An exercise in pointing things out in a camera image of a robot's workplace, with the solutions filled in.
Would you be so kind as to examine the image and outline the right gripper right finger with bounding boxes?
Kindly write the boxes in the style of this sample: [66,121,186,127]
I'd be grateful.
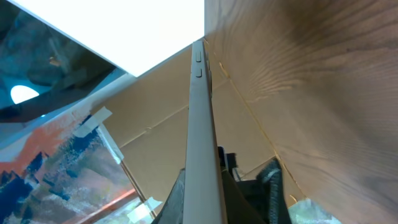
[218,146,264,224]

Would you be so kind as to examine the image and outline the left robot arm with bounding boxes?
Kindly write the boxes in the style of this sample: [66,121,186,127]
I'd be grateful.
[221,158,292,224]

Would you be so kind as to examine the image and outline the colourful painted backdrop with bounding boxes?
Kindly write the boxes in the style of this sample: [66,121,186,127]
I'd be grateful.
[1,108,156,223]

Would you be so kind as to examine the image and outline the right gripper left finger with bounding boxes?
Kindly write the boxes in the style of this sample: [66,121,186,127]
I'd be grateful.
[151,169,185,224]

